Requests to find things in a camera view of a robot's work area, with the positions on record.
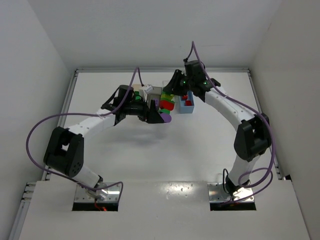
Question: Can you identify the purple rounded lego brick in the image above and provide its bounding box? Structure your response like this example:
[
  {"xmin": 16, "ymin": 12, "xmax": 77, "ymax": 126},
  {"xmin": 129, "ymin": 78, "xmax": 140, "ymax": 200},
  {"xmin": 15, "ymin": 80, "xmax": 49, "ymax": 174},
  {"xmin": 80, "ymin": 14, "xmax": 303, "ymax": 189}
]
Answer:
[{"xmin": 160, "ymin": 112, "xmax": 172, "ymax": 123}]

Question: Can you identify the red green lego stack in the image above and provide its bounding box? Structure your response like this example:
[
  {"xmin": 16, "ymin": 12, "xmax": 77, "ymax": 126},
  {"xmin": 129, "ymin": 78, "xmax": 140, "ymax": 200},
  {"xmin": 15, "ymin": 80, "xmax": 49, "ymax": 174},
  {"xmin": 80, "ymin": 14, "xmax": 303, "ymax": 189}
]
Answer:
[{"xmin": 159, "ymin": 91, "xmax": 175, "ymax": 115}]

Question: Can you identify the green lego brick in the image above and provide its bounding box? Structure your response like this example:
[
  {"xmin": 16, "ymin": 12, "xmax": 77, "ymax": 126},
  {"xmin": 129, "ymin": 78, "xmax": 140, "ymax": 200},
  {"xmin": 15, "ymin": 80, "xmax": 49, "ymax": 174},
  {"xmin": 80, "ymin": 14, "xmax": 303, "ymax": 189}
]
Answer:
[{"xmin": 134, "ymin": 91, "xmax": 142, "ymax": 101}]

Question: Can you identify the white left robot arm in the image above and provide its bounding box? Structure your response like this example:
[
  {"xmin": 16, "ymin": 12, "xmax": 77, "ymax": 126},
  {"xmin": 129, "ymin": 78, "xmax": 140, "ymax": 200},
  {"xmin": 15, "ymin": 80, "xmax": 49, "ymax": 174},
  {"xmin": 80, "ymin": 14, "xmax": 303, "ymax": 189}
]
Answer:
[{"xmin": 43, "ymin": 85, "xmax": 171, "ymax": 191}]

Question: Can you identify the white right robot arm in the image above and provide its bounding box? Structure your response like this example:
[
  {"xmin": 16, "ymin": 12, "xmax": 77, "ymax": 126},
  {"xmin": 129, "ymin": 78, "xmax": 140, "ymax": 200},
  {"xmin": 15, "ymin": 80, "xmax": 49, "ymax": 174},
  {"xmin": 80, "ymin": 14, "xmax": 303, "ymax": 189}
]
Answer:
[{"xmin": 164, "ymin": 60, "xmax": 271, "ymax": 196}]

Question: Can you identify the grey translucent bin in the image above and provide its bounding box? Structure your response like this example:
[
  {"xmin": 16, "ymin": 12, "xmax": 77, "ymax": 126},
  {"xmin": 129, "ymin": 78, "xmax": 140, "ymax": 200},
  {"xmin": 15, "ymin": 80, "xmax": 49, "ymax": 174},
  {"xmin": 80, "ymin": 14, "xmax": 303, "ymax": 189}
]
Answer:
[{"xmin": 147, "ymin": 86, "xmax": 163, "ymax": 108}]

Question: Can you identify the orange translucent bin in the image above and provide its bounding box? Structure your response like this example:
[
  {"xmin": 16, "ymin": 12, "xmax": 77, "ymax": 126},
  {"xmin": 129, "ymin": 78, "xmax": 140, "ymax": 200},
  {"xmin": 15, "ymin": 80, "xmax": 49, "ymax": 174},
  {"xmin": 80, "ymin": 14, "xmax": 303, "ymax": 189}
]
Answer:
[{"xmin": 132, "ymin": 84, "xmax": 143, "ymax": 101}]

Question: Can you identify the blue plastic bin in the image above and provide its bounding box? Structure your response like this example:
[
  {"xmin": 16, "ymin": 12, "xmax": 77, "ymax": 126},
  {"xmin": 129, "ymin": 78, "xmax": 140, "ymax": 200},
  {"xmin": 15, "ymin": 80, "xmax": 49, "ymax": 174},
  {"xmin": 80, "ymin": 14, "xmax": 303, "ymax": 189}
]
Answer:
[{"xmin": 176, "ymin": 91, "xmax": 195, "ymax": 114}]

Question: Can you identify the clear plastic bin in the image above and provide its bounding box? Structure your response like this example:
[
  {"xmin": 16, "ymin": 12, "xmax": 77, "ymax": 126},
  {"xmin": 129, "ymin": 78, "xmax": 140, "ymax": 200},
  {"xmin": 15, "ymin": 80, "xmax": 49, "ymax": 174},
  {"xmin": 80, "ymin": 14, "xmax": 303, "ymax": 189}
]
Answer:
[{"xmin": 162, "ymin": 80, "xmax": 172, "ymax": 92}]

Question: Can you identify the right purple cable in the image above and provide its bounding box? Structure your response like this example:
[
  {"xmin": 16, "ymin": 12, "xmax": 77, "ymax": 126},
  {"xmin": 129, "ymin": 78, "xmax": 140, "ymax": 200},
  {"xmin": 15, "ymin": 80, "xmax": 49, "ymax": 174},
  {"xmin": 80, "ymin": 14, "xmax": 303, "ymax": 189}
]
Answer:
[{"xmin": 183, "ymin": 40, "xmax": 277, "ymax": 203}]

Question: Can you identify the purple cable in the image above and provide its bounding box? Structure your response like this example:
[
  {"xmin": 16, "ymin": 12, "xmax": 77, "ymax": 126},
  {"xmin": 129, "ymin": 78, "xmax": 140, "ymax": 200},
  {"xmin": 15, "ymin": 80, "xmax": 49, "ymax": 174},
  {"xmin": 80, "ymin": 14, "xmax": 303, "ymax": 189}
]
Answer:
[
  {"xmin": 183, "ymin": 40, "xmax": 277, "ymax": 203},
  {"xmin": 25, "ymin": 66, "xmax": 145, "ymax": 196}
]

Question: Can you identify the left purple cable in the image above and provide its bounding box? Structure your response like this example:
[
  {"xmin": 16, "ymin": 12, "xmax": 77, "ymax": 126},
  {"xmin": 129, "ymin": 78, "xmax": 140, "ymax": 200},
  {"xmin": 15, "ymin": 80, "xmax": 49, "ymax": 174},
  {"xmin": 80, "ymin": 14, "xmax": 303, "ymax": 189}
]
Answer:
[{"xmin": 25, "ymin": 66, "xmax": 145, "ymax": 196}]

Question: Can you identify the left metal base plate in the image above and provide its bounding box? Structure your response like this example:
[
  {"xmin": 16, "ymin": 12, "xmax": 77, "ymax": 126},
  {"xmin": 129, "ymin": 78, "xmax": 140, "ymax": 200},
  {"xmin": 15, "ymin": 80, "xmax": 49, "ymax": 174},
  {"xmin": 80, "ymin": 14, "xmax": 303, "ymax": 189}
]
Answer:
[{"xmin": 74, "ymin": 182, "xmax": 122, "ymax": 204}]

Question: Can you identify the metal base plate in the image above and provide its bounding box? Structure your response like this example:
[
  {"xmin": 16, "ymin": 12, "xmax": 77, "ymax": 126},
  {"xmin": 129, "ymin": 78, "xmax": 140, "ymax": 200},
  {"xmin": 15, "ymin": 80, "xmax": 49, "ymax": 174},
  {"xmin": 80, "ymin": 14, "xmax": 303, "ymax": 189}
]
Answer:
[
  {"xmin": 207, "ymin": 180, "xmax": 255, "ymax": 204},
  {"xmin": 74, "ymin": 182, "xmax": 122, "ymax": 204}
]

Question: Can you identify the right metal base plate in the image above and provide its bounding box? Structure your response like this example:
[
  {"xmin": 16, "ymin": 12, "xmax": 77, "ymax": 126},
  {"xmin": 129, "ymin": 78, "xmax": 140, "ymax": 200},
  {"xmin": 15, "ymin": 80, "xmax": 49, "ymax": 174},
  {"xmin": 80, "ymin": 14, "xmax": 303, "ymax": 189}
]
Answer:
[{"xmin": 207, "ymin": 180, "xmax": 255, "ymax": 204}]

